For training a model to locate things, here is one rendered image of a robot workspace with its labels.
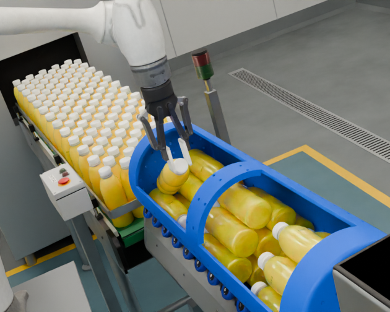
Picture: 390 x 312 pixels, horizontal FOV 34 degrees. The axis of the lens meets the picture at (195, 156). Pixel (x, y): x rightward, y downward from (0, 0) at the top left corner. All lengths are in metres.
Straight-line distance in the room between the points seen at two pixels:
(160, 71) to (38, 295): 0.65
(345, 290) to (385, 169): 3.50
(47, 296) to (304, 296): 0.77
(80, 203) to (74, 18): 0.66
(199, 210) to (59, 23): 0.54
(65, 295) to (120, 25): 0.68
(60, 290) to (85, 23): 0.67
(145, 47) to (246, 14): 5.19
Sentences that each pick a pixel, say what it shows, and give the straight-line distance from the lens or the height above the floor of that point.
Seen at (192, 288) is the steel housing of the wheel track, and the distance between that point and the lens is 1.75.
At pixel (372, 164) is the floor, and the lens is 3.89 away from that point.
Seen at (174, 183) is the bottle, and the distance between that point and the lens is 1.65.
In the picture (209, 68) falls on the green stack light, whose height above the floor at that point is 1.19.
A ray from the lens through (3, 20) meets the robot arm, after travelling 1.43.
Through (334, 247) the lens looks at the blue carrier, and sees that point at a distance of 1.13.
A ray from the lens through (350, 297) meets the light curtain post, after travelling 0.32.
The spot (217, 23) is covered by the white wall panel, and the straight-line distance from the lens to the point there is 6.49.
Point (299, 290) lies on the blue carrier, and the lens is 1.12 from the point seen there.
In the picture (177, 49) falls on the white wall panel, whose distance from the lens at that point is 6.39.
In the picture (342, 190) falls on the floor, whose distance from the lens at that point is 3.68.
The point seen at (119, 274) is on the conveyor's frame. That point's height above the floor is 0.57.
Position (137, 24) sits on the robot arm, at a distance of 1.43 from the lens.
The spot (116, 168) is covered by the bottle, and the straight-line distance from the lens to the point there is 2.06.
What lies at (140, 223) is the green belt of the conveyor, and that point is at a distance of 2.05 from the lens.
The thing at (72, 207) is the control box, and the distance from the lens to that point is 2.00.
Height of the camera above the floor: 1.90
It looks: 25 degrees down
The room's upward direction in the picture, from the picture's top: 17 degrees counter-clockwise
